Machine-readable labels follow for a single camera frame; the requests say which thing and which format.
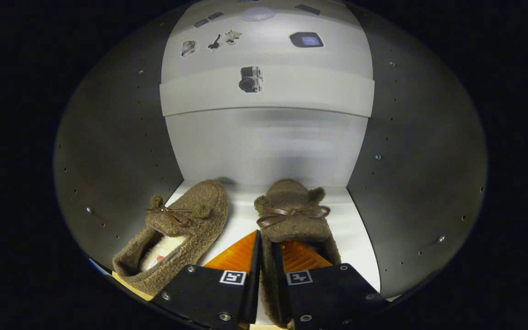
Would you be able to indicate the brown fuzzy shoe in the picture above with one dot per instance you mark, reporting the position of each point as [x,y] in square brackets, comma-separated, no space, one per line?
[291,224]
[190,229]

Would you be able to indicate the dark grey shoe cabinet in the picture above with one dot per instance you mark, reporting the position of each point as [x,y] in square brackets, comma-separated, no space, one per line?
[108,137]

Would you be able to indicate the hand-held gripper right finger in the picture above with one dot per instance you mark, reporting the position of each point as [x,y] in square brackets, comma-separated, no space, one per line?
[282,293]

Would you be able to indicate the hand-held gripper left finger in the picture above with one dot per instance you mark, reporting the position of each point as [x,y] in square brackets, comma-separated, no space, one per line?
[252,293]

